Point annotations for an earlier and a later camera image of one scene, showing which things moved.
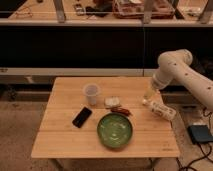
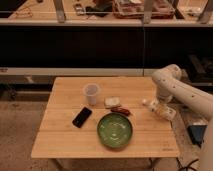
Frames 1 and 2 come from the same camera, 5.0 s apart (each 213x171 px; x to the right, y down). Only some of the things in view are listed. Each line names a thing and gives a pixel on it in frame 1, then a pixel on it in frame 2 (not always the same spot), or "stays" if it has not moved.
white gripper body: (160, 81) to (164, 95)
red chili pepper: (122, 111) stays
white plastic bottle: (160, 108) stays
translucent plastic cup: (91, 90) stays
